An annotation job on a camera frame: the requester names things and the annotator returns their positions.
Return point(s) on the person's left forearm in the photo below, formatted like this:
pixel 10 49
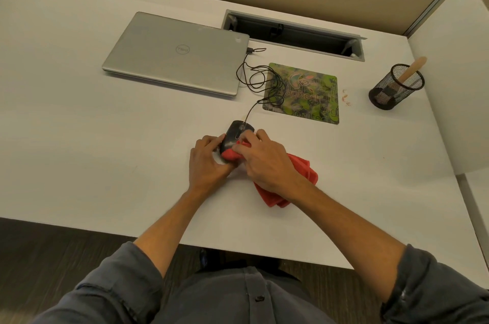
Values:
pixel 168 228

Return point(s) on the white side desk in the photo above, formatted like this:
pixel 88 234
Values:
pixel 454 75

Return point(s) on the person's right forearm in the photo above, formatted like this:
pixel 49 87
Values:
pixel 344 236

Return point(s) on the black mesh pen holder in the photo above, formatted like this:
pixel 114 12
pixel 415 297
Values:
pixel 391 92

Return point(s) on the person's grey shirt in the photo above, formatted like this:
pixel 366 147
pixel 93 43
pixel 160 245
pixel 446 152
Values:
pixel 248 293

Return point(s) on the person's right hand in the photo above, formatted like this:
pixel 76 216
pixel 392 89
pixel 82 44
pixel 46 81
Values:
pixel 267 165

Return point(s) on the silver laptop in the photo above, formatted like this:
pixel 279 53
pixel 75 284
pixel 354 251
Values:
pixel 177 52

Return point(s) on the green patterned mouse pad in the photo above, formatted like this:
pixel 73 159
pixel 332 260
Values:
pixel 305 93

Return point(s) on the black computer mouse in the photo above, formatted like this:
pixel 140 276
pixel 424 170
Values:
pixel 233 134

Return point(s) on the red cloth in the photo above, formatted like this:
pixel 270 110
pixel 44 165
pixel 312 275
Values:
pixel 296 176

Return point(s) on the person's left thumb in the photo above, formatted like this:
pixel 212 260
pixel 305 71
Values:
pixel 230 169

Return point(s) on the wooden stick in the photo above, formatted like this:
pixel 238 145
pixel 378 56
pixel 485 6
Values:
pixel 410 69

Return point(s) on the person's right fingers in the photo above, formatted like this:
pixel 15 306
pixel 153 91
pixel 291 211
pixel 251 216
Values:
pixel 250 140

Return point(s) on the person's left hand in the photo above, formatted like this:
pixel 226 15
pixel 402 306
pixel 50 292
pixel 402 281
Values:
pixel 206 165

